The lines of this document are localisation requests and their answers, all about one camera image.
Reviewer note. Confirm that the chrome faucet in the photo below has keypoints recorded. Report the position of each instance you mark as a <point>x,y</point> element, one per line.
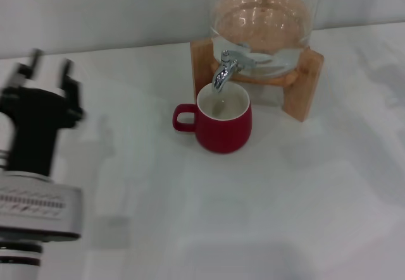
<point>221,74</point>

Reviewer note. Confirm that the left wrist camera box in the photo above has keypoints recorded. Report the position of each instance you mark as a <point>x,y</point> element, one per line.
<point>38,207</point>

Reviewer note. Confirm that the red ceramic cup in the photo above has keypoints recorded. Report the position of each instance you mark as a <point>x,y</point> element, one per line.
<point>224,134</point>

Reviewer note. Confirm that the wooden dispenser stand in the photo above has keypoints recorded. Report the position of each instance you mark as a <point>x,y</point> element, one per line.
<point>202,71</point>

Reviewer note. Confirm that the glass water dispenser jar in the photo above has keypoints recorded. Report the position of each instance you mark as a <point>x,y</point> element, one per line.
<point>262,24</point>

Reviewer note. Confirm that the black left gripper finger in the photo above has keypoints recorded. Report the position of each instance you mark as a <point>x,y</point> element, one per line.
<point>74,90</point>
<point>28,68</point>

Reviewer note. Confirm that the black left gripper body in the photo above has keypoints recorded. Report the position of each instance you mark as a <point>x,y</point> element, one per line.
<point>34,128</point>

